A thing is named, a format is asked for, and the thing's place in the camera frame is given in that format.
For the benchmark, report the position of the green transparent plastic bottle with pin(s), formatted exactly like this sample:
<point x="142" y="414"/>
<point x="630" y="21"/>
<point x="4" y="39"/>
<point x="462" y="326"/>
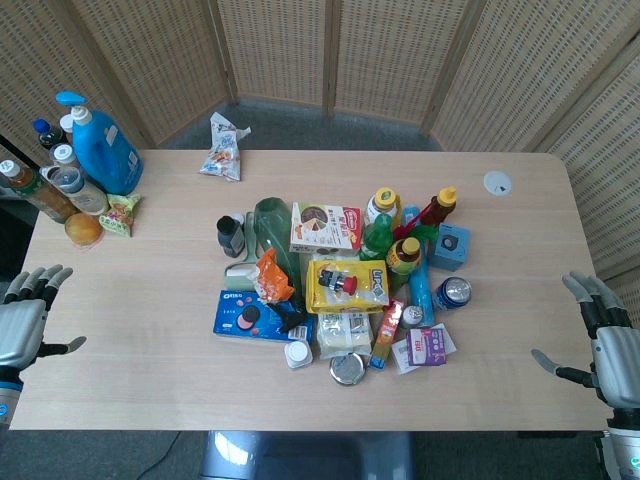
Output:
<point x="274" y="225"/>

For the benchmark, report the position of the red plastic tool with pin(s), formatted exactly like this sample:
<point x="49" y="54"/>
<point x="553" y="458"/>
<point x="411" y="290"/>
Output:
<point x="412" y="222"/>

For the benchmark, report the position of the pale yellow white packet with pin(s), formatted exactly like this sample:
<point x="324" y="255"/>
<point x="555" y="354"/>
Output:
<point x="342" y="335"/>

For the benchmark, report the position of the green soda bottle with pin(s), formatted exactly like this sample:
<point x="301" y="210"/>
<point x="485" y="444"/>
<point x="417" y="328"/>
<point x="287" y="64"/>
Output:
<point x="376" y="240"/>

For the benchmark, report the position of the green snack packet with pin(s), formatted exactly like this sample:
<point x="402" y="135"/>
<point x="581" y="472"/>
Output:
<point x="119" y="215"/>

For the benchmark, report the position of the yellow Lipton tea bag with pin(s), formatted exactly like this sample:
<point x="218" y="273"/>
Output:
<point x="370" y="285"/>

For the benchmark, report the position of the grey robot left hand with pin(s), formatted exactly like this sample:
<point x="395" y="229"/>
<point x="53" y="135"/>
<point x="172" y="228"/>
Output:
<point x="22" y="330"/>

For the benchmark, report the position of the orange and white snack bag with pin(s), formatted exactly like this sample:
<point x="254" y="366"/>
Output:
<point x="272" y="280"/>

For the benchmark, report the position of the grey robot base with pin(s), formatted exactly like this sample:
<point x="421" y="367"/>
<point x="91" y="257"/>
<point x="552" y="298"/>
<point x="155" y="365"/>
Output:
<point x="305" y="457"/>

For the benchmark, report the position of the light blue speaker box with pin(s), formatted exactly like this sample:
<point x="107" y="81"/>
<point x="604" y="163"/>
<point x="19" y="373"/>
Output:
<point x="451" y="247"/>

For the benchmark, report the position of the amber drink bottle yellow cap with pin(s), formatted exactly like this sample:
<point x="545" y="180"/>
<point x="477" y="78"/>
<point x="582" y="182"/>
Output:
<point x="404" y="257"/>

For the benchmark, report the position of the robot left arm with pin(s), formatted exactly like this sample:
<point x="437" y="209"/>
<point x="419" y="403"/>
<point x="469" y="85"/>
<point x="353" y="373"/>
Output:
<point x="7" y="395"/>

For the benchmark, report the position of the blue Oreo box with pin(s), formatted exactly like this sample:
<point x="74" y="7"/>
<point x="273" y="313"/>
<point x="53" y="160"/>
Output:
<point x="240" y="317"/>

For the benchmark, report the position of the red sauce bottle yellow cap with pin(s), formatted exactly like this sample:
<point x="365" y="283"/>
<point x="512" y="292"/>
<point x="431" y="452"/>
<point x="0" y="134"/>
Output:
<point x="442" y="205"/>

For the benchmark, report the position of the blue cylindrical tube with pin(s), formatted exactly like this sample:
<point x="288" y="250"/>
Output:
<point x="421" y="295"/>

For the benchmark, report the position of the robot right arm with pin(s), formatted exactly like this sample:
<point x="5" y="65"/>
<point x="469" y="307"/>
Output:
<point x="625" y="445"/>

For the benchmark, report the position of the amber tea bottle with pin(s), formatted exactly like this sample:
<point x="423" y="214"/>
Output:
<point x="37" y="192"/>

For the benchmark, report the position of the orange round fruit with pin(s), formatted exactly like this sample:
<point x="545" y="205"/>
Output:
<point x="83" y="229"/>

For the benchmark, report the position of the white label bottle yellow cap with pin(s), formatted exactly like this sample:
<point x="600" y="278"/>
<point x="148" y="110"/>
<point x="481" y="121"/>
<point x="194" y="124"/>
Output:
<point x="382" y="202"/>

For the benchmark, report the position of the white red pie box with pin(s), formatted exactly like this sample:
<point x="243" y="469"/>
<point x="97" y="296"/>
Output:
<point x="325" y="227"/>

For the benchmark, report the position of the dark grey small bottle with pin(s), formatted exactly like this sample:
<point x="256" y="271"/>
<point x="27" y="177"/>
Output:
<point x="230" y="235"/>

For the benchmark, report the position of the blue drink can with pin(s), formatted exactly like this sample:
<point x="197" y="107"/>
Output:
<point x="452" y="295"/>

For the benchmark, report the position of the light blue packet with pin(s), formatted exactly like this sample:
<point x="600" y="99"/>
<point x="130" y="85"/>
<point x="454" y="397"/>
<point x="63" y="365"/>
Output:
<point x="410" y="214"/>

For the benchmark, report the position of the dark drink bottle blue cap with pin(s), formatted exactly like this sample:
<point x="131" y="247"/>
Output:
<point x="47" y="134"/>

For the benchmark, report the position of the purple white box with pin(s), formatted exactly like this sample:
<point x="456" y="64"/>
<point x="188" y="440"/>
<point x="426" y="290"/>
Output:
<point x="425" y="347"/>

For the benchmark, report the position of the wooden woven folding screen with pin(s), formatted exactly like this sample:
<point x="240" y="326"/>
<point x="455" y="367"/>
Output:
<point x="390" y="55"/>

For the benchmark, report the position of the red emergency stop button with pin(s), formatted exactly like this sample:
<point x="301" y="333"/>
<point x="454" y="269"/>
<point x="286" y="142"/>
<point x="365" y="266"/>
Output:
<point x="340" y="283"/>

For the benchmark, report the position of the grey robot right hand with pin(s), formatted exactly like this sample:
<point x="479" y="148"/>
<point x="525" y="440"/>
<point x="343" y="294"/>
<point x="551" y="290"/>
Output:
<point x="617" y="365"/>

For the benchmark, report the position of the orange red slim box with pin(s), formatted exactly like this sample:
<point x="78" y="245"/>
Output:
<point x="387" y="332"/>

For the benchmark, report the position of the clear bottle white cap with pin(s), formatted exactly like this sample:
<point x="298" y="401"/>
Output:
<point x="64" y="154"/>

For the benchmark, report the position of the pale green lint roller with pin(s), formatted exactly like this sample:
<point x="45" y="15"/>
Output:
<point x="239" y="277"/>

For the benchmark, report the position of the small silver top can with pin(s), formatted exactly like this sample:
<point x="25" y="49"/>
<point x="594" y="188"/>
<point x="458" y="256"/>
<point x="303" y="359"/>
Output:
<point x="413" y="316"/>

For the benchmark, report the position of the blue detergent pump bottle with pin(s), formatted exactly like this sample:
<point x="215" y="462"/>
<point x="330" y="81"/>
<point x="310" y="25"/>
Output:
<point x="107" y="150"/>

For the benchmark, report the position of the black clip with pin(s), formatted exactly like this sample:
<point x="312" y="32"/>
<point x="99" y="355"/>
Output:
<point x="289" y="316"/>

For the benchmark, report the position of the clear bottle grey cap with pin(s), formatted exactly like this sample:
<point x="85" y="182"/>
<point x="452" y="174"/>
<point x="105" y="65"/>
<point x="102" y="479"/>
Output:
<point x="82" y="192"/>

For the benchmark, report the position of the silver tin can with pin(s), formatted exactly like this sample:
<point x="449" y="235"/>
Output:
<point x="348" y="369"/>

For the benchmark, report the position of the white pill bottle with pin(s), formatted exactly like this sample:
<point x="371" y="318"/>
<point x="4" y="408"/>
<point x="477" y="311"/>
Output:
<point x="298" y="354"/>

